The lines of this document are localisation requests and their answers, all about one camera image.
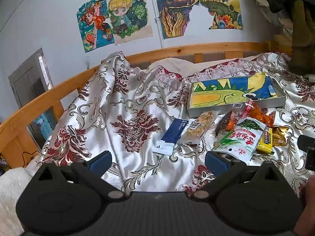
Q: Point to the dark brown snack packet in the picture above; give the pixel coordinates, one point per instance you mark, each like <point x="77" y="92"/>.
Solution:
<point x="222" y="125"/>

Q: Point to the brown garment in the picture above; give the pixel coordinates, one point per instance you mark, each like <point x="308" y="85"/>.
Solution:
<point x="299" y="24"/>

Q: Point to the wooden bunk frame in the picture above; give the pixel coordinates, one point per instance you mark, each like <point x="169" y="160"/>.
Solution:
<point x="280" y="41"/>

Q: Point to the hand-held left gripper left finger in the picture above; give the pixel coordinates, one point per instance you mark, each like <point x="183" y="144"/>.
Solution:
<point x="99" y="163"/>

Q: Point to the gold snack packet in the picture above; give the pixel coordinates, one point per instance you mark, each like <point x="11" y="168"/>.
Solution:
<point x="280" y="137"/>

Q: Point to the wooden bed rail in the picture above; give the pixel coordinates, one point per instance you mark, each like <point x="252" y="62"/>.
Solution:
<point x="37" y="113"/>

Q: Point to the yellow snack packet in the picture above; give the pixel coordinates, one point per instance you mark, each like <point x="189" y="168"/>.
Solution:
<point x="265" y="142"/>

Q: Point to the colourful landscape wall poster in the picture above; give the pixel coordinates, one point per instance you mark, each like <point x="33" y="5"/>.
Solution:
<point x="221" y="2"/>

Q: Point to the blond child wall poster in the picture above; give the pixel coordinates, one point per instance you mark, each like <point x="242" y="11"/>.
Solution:
<point x="128" y="14"/>

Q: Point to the person's right hand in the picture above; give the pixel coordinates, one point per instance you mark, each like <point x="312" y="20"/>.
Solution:
<point x="308" y="213"/>

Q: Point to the blue white snack packet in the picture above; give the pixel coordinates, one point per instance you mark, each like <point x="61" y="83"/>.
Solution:
<point x="172" y="132"/>

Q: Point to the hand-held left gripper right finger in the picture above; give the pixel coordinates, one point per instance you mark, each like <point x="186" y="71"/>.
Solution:
<point x="216" y="163"/>

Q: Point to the white wall pipe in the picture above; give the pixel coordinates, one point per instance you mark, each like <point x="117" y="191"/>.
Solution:
<point x="157" y="17"/>

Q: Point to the grey shallow box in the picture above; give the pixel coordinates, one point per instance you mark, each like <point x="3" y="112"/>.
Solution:
<point x="270" y="102"/>

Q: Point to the red orange snack packet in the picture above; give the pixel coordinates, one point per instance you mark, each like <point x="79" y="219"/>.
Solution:
<point x="260" y="118"/>

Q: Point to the green white snack packet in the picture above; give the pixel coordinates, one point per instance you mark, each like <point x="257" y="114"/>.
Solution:
<point x="238" y="140"/>

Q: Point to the swirly night wall poster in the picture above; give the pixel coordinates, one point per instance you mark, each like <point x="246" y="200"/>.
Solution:
<point x="174" y="9"/>

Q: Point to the red-haired girl blue wall poster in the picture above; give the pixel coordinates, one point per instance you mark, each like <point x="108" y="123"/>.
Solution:
<point x="91" y="29"/>

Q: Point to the clear puffed rice snack packet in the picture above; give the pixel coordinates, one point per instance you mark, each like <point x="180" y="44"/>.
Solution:
<point x="194" y="130"/>

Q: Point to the floral satin bedspread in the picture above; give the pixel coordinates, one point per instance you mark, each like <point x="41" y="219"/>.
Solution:
<point x="123" y="103"/>

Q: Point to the white fluffy blanket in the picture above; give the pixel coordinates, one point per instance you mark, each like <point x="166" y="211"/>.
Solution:
<point x="12" y="189"/>

